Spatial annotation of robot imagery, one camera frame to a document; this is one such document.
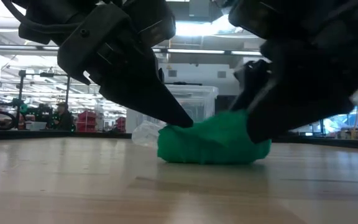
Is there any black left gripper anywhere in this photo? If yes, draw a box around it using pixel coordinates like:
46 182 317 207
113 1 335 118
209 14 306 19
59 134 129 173
19 0 195 128

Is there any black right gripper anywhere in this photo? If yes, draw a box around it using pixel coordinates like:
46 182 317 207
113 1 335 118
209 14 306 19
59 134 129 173
228 0 358 144

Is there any clear zipper bag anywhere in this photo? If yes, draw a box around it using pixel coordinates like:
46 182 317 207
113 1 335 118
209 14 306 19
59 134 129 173
131 119 169 149

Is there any green elastic bandage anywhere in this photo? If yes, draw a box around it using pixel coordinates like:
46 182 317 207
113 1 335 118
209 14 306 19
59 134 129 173
157 109 272 166

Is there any long ceiling light bar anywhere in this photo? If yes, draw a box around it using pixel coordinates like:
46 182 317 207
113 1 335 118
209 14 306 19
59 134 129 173
0 44 262 59

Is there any red storage bin rack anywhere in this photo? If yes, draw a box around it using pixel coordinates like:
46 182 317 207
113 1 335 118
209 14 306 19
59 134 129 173
115 116 127 133
76 110 98 132

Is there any black 3D printer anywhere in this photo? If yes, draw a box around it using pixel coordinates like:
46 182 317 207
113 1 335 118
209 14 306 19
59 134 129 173
214 95 242 113

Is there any person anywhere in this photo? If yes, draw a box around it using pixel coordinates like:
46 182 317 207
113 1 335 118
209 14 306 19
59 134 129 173
52 102 74 131

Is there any clear plastic storage box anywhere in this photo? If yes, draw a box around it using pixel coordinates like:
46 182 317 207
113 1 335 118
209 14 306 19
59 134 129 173
166 91 217 124

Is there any background robot workstation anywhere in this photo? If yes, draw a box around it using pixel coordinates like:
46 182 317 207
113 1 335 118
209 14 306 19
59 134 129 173
0 70 77 131

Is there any black metal table frame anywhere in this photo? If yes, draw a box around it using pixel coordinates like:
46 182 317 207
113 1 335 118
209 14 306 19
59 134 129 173
0 128 358 151

